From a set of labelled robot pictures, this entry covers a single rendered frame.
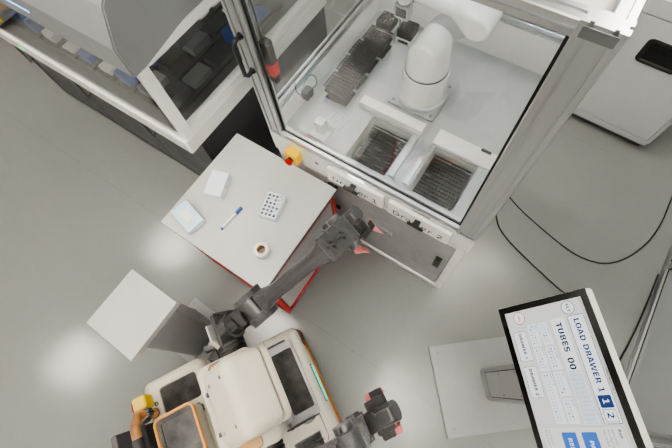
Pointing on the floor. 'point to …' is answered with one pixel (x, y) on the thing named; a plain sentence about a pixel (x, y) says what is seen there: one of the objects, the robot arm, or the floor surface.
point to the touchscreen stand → (478, 388)
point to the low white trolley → (247, 237)
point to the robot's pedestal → (151, 321)
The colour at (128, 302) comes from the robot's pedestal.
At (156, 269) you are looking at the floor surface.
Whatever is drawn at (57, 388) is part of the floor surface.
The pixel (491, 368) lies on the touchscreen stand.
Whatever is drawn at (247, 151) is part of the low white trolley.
